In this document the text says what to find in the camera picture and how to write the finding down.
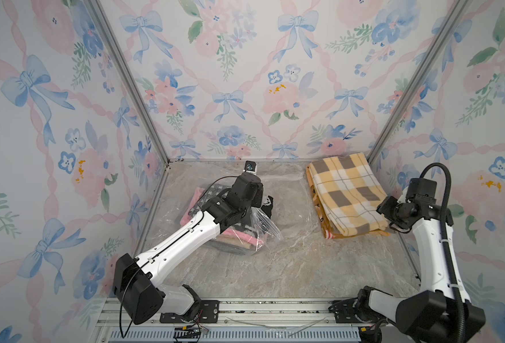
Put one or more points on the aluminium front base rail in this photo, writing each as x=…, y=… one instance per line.
x=247, y=320

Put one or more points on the black white knit blanket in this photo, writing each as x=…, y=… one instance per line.
x=261, y=210

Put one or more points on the pink fleece blanket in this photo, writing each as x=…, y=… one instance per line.
x=219, y=239

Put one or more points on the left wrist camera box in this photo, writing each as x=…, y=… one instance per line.
x=250, y=167

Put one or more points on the right rear aluminium corner post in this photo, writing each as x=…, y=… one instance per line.
x=436, y=47

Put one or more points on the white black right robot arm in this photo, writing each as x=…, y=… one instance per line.
x=442, y=310

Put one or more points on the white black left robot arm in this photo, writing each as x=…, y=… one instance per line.
x=139, y=281

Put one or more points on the left rear aluminium corner post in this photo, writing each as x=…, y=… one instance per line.
x=105, y=30

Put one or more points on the aluminium corner post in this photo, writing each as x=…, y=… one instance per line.
x=436, y=47
x=105, y=30

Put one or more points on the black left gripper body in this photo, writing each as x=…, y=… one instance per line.
x=257, y=199

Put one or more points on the left floor aluminium rail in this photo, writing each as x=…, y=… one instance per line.
x=153, y=208

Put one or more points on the clear plastic vacuum bag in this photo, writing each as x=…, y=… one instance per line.
x=292, y=213

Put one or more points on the orange cartoon print blanket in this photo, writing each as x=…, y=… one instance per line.
x=342, y=216

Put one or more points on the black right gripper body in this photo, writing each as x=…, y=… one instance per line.
x=392, y=210

